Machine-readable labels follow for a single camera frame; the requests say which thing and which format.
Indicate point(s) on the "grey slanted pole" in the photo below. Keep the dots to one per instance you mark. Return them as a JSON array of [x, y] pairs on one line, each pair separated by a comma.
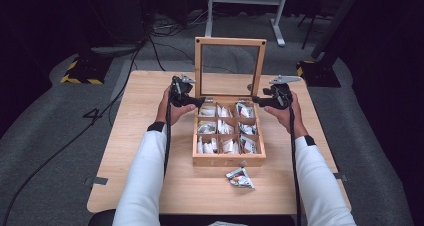
[[336, 22]]

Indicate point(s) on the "person's dark lap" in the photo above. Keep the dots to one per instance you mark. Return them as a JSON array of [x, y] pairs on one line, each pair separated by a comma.
[[186, 220]]

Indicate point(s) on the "black left wristband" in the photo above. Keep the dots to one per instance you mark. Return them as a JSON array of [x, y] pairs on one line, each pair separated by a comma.
[[156, 126]]

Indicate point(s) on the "grey tape piece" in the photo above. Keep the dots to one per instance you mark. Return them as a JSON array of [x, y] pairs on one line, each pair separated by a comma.
[[98, 181], [340, 177]]

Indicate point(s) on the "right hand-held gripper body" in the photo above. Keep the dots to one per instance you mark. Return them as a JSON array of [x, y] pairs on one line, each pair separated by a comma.
[[281, 96]]

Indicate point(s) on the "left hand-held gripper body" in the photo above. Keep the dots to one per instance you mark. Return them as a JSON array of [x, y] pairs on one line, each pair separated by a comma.
[[178, 92]]

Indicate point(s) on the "black tripod legs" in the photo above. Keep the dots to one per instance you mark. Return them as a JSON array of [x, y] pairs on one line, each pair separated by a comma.
[[308, 29]]

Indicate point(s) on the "silver tea bag packet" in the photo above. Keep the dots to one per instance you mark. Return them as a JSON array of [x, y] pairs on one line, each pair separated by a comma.
[[240, 178]]

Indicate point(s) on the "black yellow striped base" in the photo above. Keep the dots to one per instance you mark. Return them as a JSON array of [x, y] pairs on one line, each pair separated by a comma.
[[86, 69], [318, 74]]

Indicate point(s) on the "person's left hand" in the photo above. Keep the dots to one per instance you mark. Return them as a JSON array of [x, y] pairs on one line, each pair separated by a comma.
[[170, 114]]

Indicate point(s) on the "group of tea bags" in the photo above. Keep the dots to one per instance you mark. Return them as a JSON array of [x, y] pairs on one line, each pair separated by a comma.
[[225, 127]]

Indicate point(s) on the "wooden tea box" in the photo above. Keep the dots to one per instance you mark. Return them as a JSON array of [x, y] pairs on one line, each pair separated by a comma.
[[230, 160]]

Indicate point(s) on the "person's right hand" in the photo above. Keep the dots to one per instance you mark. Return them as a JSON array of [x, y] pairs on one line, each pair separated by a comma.
[[288, 119]]

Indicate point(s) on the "grey table grommet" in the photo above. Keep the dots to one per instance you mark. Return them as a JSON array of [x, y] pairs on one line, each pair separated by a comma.
[[250, 87]]

